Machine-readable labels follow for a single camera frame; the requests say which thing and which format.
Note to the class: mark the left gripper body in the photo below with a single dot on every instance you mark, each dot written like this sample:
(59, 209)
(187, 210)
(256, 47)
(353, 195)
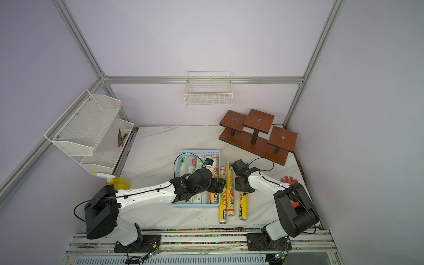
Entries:
(211, 186)

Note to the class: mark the yellow wrap roll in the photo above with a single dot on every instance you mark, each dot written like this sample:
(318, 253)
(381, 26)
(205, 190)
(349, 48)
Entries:
(223, 199)
(243, 207)
(213, 197)
(230, 209)

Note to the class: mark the light blue plastic basket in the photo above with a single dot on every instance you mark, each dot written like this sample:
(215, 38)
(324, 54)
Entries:
(197, 153)

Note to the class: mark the white mesh two-tier shelf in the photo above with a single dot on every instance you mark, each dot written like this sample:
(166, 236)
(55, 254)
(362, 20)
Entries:
(88, 132)

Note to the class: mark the white wrap roll large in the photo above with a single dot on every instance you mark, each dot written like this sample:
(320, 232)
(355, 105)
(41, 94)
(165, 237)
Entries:
(206, 194)

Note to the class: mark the yellow spray bottle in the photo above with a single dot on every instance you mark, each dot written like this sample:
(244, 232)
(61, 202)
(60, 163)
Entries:
(117, 182)

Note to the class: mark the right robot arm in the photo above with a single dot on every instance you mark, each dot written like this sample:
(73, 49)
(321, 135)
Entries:
(296, 212)

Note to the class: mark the brown sticks in shelf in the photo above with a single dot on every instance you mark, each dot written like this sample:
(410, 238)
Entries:
(121, 138)

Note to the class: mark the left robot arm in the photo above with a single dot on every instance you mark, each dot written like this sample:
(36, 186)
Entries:
(104, 213)

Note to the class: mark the brown wooden tiered stand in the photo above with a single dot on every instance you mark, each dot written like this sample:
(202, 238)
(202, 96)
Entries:
(256, 133)

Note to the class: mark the white green wrap roll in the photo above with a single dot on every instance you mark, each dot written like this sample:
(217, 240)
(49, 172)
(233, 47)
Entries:
(182, 165)

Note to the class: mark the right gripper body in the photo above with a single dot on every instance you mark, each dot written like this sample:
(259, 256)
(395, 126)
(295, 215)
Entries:
(238, 185)

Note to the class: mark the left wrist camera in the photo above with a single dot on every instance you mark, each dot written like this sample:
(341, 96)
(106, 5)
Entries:
(208, 162)

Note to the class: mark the white wire wall basket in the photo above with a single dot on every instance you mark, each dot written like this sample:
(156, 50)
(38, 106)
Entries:
(208, 88)

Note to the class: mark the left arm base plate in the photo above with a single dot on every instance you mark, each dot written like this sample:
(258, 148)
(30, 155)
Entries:
(148, 243)

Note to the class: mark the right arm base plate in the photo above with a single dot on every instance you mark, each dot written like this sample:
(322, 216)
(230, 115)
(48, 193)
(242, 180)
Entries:
(260, 242)

